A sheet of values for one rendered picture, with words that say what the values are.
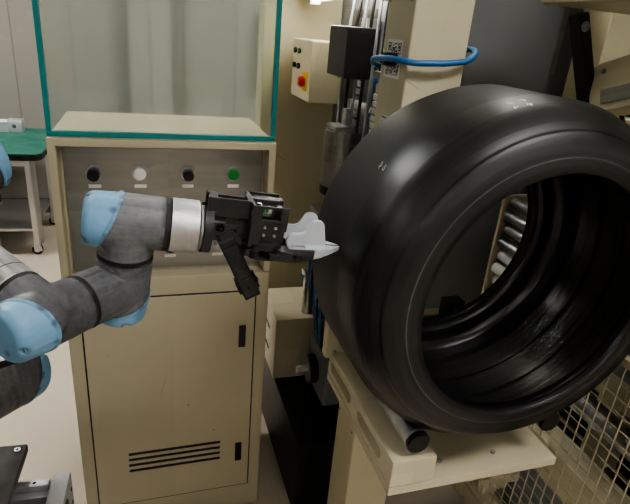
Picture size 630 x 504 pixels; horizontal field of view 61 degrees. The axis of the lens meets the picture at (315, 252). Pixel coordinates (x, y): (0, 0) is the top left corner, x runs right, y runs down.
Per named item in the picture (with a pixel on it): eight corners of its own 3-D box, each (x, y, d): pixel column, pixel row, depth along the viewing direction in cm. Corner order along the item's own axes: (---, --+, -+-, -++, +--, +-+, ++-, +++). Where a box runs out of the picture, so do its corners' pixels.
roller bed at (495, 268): (480, 295, 150) (503, 194, 138) (524, 292, 154) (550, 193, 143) (524, 332, 132) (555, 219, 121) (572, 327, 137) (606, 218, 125)
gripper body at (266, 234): (295, 210, 74) (208, 201, 70) (284, 266, 77) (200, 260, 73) (283, 194, 81) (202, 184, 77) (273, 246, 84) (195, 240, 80)
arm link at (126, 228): (84, 233, 75) (86, 177, 71) (164, 239, 79) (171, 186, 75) (78, 261, 69) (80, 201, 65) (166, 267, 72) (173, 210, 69)
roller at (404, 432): (340, 346, 124) (342, 330, 122) (358, 345, 125) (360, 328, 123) (405, 455, 93) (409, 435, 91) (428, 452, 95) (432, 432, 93)
